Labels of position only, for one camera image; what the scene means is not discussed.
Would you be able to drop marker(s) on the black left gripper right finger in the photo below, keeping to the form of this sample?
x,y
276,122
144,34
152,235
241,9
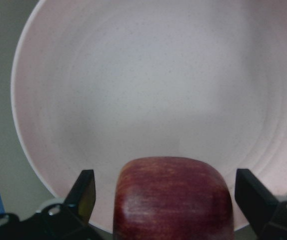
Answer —
x,y
255,201

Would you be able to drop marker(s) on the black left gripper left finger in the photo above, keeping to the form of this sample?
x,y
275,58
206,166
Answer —
x,y
82,196

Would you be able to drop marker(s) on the red apple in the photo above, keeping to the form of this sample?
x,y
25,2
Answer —
x,y
172,198

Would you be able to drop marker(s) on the pink plate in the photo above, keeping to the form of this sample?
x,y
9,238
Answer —
x,y
97,83

